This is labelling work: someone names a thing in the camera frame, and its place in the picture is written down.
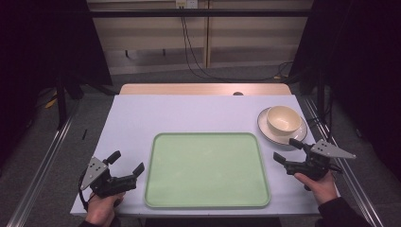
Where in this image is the black metal stand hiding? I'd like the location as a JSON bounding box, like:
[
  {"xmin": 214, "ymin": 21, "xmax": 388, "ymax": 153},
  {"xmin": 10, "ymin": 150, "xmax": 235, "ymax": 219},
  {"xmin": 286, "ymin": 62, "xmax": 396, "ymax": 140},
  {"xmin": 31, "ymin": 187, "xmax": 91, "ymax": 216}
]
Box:
[{"xmin": 55, "ymin": 72, "xmax": 69, "ymax": 131}]

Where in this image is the black horizontal metal bar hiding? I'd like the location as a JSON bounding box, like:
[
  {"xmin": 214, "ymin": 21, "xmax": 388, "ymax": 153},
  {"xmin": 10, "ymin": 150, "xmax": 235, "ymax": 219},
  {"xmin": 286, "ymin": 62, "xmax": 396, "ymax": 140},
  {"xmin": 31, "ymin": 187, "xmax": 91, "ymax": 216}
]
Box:
[{"xmin": 89, "ymin": 9, "xmax": 313, "ymax": 19}]

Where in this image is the aluminium floor rail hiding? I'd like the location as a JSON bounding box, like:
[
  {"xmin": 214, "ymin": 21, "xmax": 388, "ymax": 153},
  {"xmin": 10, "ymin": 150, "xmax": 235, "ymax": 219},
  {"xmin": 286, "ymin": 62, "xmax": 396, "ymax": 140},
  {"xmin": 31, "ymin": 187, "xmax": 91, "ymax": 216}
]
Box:
[
  {"xmin": 6, "ymin": 100, "xmax": 81, "ymax": 227},
  {"xmin": 302, "ymin": 96, "xmax": 386, "ymax": 227}
]

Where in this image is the white wall socket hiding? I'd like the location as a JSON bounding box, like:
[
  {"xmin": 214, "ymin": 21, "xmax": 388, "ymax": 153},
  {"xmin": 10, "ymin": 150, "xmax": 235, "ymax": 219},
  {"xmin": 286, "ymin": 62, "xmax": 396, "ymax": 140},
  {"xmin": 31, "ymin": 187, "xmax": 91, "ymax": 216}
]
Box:
[{"xmin": 175, "ymin": 0, "xmax": 199, "ymax": 9}]

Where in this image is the white round plate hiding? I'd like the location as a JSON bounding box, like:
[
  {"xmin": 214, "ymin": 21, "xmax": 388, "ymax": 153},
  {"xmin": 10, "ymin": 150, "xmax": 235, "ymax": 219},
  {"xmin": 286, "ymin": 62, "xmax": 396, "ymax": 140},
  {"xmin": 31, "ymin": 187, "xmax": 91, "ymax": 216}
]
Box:
[{"xmin": 256, "ymin": 107, "xmax": 308, "ymax": 148}]

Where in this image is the black hanging cable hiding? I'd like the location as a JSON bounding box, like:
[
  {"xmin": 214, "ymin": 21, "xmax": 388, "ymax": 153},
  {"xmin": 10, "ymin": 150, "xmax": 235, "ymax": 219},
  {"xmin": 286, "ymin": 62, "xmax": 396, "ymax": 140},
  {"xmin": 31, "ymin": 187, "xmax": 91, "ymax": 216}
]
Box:
[{"xmin": 180, "ymin": 6, "xmax": 294, "ymax": 82}]

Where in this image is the cream ceramic bowl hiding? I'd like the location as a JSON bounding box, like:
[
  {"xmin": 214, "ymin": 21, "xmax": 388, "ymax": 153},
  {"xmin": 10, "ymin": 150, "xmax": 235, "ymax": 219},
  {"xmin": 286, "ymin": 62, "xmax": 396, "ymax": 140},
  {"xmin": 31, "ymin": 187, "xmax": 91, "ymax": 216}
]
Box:
[{"xmin": 266, "ymin": 105, "xmax": 303, "ymax": 137}]

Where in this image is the person's left hand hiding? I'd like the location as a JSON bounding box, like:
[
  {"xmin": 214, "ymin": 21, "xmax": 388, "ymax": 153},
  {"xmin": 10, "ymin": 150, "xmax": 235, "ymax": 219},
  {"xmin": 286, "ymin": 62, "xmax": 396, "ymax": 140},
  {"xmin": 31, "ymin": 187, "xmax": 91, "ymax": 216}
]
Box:
[{"xmin": 84, "ymin": 190, "xmax": 127, "ymax": 227}]

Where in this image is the person's right hand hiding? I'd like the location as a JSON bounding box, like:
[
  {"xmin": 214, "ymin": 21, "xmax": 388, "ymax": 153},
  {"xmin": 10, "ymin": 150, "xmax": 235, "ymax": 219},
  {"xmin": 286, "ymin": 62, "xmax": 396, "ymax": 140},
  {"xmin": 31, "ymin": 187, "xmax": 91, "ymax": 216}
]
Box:
[{"xmin": 294, "ymin": 171, "xmax": 339, "ymax": 206}]

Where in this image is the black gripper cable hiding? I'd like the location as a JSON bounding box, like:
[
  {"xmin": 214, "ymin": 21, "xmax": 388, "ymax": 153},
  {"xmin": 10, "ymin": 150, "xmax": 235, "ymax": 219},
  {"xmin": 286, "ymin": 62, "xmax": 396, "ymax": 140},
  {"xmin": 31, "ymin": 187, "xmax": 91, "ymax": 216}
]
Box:
[{"xmin": 78, "ymin": 169, "xmax": 96, "ymax": 212}]

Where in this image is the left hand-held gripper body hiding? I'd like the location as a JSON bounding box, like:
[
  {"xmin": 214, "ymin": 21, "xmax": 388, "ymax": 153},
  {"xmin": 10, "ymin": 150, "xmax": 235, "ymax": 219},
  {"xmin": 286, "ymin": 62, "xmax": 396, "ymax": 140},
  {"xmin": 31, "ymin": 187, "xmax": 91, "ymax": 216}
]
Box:
[{"xmin": 79, "ymin": 156, "xmax": 138, "ymax": 199}]

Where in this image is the light green plastic tray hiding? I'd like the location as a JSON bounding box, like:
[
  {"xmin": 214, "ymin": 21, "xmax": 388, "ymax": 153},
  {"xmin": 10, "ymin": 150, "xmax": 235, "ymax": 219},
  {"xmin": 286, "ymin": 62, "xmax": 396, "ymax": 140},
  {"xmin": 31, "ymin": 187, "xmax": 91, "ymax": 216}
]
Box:
[{"xmin": 144, "ymin": 131, "xmax": 271, "ymax": 210}]

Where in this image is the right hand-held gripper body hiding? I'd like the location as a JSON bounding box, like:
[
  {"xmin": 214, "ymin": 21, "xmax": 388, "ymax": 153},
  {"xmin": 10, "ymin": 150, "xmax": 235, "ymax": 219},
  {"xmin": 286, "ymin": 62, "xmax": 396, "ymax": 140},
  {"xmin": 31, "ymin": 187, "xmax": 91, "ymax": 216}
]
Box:
[{"xmin": 284, "ymin": 139, "xmax": 357, "ymax": 182}]

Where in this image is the white table cover sheet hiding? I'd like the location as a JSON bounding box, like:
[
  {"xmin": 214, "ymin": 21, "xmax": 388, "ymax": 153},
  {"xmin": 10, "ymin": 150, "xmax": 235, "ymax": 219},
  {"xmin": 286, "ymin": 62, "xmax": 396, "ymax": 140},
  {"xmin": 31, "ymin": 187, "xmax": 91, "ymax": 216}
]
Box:
[{"xmin": 69, "ymin": 94, "xmax": 341, "ymax": 218}]

